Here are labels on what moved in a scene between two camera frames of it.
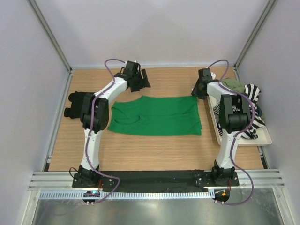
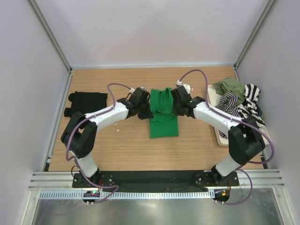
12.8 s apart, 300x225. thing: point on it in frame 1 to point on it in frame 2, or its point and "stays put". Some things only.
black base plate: [174, 181] stays put
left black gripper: [144, 82] to [148, 114]
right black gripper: [195, 93] to [175, 111]
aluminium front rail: [261, 180] stays put
